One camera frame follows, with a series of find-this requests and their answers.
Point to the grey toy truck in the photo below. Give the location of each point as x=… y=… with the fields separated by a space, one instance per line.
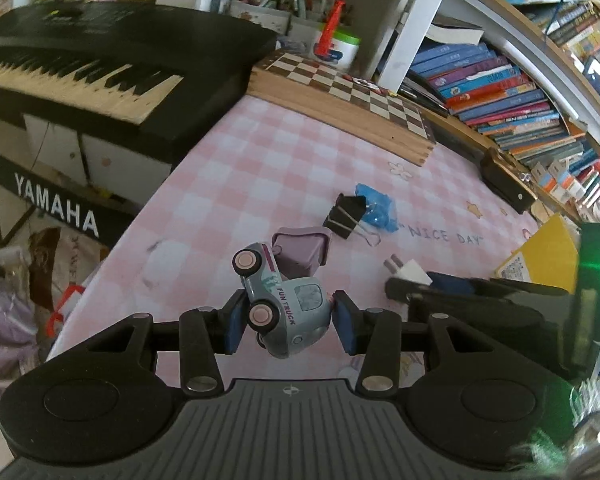
x=292 y=305

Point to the thick white paperback book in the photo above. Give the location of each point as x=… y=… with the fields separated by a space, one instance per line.
x=452 y=32

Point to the black binder clip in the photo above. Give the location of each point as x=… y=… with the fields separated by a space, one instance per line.
x=345 y=215

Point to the pen holder with pens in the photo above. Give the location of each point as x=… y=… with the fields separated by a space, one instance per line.
x=280 y=10

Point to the person's right forearm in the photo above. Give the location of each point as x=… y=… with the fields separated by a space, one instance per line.
x=580 y=440

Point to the white shelf unit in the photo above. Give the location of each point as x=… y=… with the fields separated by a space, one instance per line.
x=410 y=25

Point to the purple cloth bag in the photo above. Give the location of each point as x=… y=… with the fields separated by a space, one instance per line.
x=7 y=330

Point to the blue plastic bag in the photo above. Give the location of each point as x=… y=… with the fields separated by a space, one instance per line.
x=380 y=207

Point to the brown paper bag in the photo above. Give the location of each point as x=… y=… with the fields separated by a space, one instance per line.
x=65 y=265

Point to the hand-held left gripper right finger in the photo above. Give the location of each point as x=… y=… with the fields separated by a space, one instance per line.
x=346 y=327

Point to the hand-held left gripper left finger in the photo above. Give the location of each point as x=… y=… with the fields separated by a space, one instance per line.
x=235 y=324

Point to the row of colourful books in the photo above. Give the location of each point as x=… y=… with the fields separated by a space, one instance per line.
x=490 y=95

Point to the dark brown case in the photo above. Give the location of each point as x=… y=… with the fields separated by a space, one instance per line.
x=507 y=180

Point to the small purple plastic box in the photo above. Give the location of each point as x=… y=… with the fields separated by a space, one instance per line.
x=300 y=251

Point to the black electronic keyboard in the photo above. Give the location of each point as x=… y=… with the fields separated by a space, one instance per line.
x=130 y=50

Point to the yellow cardboard box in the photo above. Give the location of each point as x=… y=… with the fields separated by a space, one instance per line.
x=545 y=255

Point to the row of books with dark spines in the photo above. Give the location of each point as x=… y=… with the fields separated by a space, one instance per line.
x=565 y=5

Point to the white plug adapter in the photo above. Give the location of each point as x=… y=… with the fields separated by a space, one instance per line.
x=414 y=273

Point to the black keyboard stand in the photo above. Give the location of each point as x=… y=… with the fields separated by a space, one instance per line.
x=55 y=201

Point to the wooden chessboard box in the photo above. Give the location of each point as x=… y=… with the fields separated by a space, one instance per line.
x=350 y=95

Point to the white cabinet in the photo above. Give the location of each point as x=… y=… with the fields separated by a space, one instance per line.
x=115 y=160

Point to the orange blue medicine box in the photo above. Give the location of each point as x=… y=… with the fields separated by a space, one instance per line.
x=550 y=175
x=570 y=191

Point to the white jar with green lid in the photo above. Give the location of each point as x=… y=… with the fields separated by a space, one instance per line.
x=342 y=50

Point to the pink checked cloth desktop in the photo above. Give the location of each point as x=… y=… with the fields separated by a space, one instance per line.
x=260 y=170

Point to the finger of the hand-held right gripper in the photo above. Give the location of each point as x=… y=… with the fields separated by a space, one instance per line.
x=460 y=307
x=450 y=282

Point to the red tassel ornament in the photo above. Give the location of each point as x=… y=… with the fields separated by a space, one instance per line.
x=330 y=25

